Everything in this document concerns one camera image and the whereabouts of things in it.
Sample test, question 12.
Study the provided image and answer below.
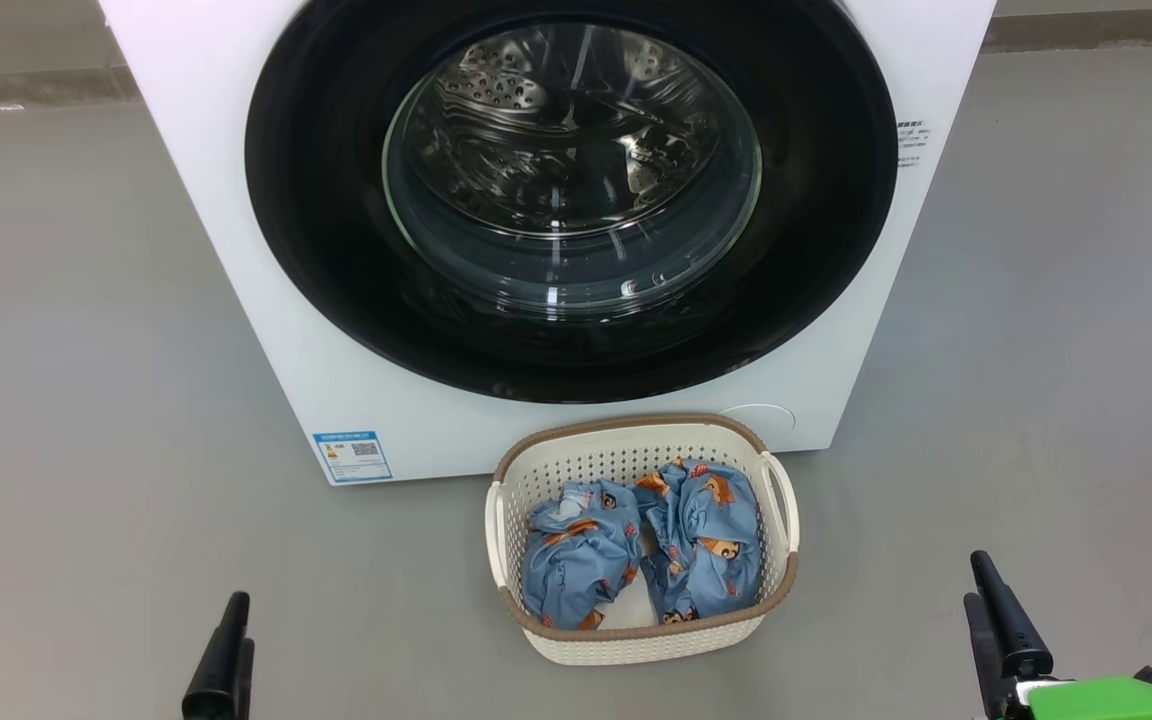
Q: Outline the cream perforated laundry basket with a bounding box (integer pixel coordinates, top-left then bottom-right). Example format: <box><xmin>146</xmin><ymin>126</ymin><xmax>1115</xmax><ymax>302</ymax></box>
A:
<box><xmin>484</xmin><ymin>413</ymin><xmax>801</xmax><ymax>668</ymax></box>

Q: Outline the blue patterned garment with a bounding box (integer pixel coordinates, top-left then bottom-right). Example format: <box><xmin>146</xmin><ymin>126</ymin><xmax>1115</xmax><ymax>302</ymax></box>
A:
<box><xmin>634</xmin><ymin>458</ymin><xmax>765</xmax><ymax>626</ymax></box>
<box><xmin>520</xmin><ymin>479</ymin><xmax>643</xmax><ymax>631</ymax></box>

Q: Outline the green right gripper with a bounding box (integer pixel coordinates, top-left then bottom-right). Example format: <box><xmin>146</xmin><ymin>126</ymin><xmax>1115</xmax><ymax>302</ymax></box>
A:
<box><xmin>963</xmin><ymin>550</ymin><xmax>1152</xmax><ymax>720</ymax></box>

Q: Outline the white front-load washing machine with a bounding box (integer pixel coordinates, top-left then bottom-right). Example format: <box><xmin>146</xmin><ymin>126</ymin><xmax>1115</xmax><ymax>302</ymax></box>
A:
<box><xmin>99</xmin><ymin>0</ymin><xmax>997</xmax><ymax>488</ymax></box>

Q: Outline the round white filter cover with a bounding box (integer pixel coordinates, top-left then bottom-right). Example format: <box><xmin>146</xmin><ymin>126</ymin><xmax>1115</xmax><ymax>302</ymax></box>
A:
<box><xmin>719</xmin><ymin>403</ymin><xmax>797</xmax><ymax>442</ymax></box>

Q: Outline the round black glass washer door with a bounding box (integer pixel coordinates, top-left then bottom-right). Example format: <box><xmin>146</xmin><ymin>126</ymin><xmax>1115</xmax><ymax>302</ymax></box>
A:
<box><xmin>244</xmin><ymin>0</ymin><xmax>899</xmax><ymax>405</ymax></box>

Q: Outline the black text warning label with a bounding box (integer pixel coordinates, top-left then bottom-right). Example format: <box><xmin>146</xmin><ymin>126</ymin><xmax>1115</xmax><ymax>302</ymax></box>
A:
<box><xmin>896</xmin><ymin>118</ymin><xmax>933</xmax><ymax>169</ymax></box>

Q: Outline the blue energy label sticker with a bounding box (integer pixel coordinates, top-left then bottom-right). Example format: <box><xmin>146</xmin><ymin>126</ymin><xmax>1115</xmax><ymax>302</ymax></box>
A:
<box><xmin>312</xmin><ymin>431</ymin><xmax>394</xmax><ymax>485</ymax></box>

